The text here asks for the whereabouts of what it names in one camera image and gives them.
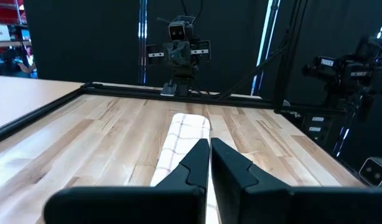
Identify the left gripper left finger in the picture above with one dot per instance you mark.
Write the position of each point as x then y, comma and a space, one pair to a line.
178, 205

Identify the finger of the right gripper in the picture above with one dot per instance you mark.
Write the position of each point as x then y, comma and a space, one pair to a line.
172, 53
184, 53

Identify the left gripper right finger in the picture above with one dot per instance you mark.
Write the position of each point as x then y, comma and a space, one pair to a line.
256, 205

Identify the white towel with orange checks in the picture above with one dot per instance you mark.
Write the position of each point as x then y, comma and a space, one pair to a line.
184, 133

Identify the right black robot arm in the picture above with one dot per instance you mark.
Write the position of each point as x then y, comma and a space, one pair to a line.
181, 74

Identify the black curtain partition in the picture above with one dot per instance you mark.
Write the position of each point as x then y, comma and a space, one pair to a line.
85, 40

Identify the black diagonal strut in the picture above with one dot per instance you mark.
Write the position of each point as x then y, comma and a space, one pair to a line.
256, 68

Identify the black box with white labels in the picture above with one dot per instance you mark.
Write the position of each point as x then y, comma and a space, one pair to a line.
318, 124

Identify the person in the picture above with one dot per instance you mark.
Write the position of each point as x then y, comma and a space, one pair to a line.
21, 67

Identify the peach wooden desk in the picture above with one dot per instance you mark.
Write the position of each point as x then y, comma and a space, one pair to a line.
23, 96

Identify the red metal shelving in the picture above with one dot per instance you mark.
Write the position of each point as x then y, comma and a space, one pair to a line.
7, 14

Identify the white storage box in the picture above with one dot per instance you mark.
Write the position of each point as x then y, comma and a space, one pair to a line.
0, 32

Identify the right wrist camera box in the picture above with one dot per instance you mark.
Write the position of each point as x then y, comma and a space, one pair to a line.
177, 31

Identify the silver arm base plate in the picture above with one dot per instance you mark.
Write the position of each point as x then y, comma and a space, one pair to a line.
168, 90

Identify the black upright post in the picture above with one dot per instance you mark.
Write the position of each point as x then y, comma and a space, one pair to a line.
282, 77

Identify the black aluminium table frame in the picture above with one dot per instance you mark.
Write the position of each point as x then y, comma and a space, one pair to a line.
32, 116

